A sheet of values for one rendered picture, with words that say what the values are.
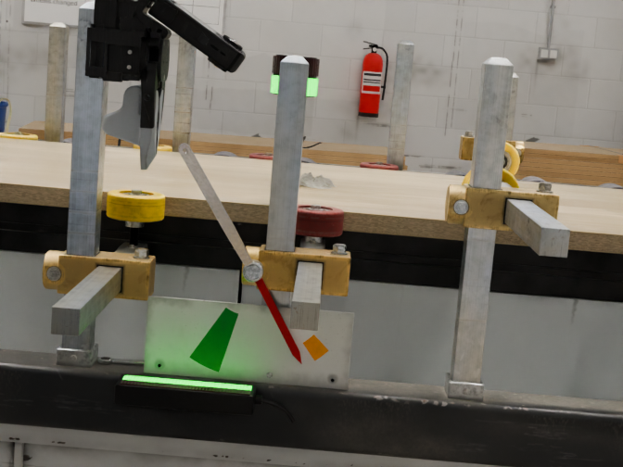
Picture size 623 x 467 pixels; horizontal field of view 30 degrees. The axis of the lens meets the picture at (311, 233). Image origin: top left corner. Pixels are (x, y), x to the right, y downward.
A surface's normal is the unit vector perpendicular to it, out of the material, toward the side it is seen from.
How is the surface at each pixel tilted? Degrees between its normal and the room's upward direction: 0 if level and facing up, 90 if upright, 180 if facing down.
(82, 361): 90
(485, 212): 90
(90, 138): 90
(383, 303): 90
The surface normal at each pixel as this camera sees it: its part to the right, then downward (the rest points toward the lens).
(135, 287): -0.02, 0.14
